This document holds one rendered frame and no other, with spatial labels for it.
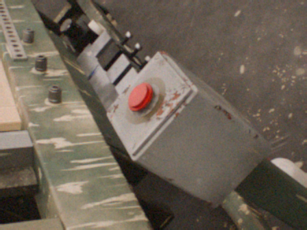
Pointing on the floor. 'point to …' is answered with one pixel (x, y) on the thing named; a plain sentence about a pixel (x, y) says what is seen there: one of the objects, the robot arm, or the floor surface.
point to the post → (276, 194)
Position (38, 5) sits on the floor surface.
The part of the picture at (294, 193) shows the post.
